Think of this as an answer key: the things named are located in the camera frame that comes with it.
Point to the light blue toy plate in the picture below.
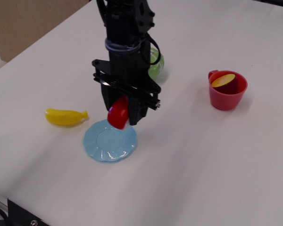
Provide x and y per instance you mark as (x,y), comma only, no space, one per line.
(103,142)

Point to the red plastic cup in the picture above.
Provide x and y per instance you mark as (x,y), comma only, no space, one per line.
(223,101)

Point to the yellow toy banana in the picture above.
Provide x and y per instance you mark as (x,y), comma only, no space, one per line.
(65,117)

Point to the purple and yellow toy fruit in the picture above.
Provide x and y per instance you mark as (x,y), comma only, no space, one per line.
(226,84)

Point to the black corner bracket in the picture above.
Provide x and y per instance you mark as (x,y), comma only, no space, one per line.
(19,216)

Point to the red and white toy sushi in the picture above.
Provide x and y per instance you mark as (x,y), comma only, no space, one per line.
(118,115)

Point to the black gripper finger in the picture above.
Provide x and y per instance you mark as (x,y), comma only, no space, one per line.
(137,109)
(110,94)

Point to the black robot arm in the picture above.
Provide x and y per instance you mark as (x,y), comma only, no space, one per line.
(127,23)

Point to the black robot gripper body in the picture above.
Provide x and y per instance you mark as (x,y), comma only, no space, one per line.
(130,73)

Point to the green toy cabbage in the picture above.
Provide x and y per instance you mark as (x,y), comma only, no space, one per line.
(155,70)

